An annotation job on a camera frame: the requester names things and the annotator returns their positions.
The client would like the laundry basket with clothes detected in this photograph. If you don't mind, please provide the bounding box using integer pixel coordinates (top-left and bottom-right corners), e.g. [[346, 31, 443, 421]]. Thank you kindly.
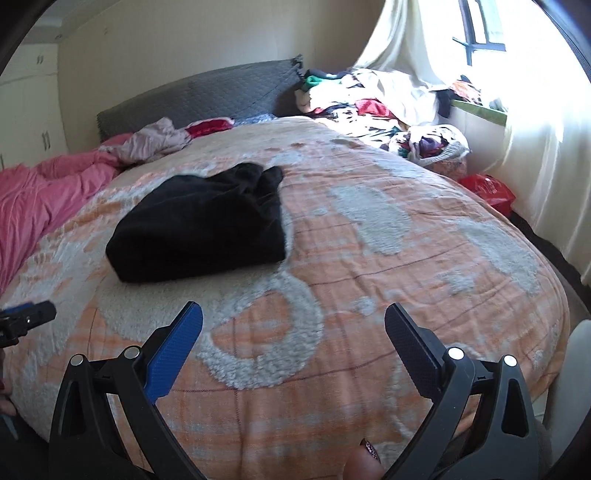
[[390, 124, 472, 178]]

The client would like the red garment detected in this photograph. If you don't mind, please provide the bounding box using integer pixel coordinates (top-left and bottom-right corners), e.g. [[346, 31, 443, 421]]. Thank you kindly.
[[187, 117, 234, 138]]

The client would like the grey quilted headboard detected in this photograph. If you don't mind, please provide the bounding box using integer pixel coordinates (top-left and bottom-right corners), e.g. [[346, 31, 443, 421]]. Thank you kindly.
[[96, 54, 308, 141]]

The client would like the green window sill cover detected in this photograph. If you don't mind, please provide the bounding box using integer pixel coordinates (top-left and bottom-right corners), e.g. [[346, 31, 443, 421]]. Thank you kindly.
[[450, 98, 509, 126]]

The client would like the black framed window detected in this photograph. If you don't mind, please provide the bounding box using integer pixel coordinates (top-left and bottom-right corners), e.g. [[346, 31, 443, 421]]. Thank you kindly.
[[452, 0, 509, 65]]

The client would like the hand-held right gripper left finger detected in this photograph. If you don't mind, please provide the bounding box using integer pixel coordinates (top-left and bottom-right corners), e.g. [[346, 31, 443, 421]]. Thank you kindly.
[[48, 300, 205, 480]]

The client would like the red plastic bag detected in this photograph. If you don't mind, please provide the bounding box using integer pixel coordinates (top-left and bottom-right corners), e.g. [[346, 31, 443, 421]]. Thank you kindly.
[[459, 173, 517, 217]]

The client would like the pile of mixed clothes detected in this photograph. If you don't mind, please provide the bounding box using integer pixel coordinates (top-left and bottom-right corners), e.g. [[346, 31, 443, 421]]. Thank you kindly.
[[295, 67, 444, 139]]

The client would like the pink duvet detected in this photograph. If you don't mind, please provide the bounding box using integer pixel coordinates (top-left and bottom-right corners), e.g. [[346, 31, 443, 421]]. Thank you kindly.
[[0, 133, 134, 296]]

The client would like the black sweater with orange cuffs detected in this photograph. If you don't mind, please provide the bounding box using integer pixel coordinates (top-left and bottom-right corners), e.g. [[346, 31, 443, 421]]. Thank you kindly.
[[105, 161, 288, 284]]

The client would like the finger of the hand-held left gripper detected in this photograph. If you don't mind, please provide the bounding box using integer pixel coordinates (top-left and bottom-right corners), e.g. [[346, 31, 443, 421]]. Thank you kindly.
[[9, 301, 57, 326]]

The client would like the cream wardrobe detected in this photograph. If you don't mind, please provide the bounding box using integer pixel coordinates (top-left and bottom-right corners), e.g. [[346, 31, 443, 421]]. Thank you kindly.
[[0, 44, 61, 171]]

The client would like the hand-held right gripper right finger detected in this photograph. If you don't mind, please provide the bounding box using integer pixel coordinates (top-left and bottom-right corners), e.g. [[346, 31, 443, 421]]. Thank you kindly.
[[383, 301, 546, 480]]

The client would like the dark navy garment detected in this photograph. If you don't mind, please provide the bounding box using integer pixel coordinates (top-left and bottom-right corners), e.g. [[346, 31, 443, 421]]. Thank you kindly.
[[436, 88, 458, 118]]

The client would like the lilac crumpled garment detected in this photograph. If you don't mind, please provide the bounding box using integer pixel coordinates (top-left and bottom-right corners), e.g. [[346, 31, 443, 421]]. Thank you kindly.
[[99, 117, 192, 164]]

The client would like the person's right hand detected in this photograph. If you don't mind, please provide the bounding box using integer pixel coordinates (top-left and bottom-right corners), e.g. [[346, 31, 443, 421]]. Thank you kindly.
[[344, 438, 386, 480]]

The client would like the orange plaid fleece blanket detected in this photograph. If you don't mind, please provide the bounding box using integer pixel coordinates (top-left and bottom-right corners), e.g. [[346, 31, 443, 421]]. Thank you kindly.
[[0, 115, 571, 480]]

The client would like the person's left hand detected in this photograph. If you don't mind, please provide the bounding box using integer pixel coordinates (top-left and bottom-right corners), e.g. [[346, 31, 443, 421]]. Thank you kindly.
[[0, 381, 18, 416]]

